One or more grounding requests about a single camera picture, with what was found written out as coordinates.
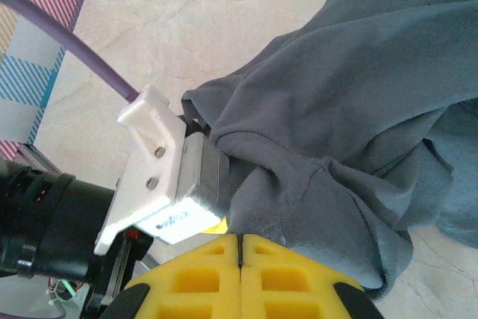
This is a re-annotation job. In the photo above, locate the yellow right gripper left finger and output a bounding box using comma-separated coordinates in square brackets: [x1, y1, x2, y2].
[99, 234, 243, 319]

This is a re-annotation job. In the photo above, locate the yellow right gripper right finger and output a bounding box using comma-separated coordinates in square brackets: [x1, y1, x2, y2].
[240, 234, 386, 319]

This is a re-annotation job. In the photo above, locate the grey t-shirt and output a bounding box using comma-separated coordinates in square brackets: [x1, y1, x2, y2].
[181, 0, 478, 302]

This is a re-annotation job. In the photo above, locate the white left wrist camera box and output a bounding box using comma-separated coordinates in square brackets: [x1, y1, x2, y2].
[93, 83, 231, 256]

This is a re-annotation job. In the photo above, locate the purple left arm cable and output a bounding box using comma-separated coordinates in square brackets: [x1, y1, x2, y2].
[0, 0, 142, 105]

